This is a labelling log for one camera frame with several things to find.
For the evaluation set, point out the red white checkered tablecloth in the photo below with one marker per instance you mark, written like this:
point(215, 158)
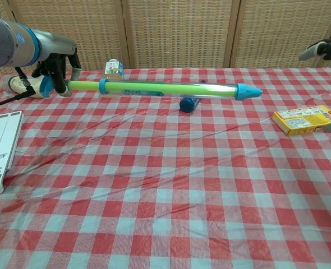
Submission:
point(165, 182)

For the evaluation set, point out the clear drink bottle printed label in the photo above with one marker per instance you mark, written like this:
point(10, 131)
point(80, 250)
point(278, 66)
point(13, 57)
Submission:
point(113, 70)

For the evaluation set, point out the beige mayonnaise squeeze bottle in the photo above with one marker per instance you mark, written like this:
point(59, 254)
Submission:
point(16, 85)

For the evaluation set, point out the yellow cardboard box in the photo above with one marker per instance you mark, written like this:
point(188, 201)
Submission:
point(305, 120)

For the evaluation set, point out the dark blue spray bottle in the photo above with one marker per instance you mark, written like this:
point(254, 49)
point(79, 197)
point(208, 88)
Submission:
point(189, 105)

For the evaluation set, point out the green blue water squirter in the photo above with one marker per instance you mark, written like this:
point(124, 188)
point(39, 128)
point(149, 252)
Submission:
point(168, 89)

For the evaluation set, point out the white folding stand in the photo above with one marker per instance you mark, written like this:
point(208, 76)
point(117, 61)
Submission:
point(0, 151)

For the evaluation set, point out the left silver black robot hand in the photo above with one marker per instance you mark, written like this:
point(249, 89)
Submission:
point(57, 46)

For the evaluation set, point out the bamboo folding screen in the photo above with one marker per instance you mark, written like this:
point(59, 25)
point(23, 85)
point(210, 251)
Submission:
point(179, 30)

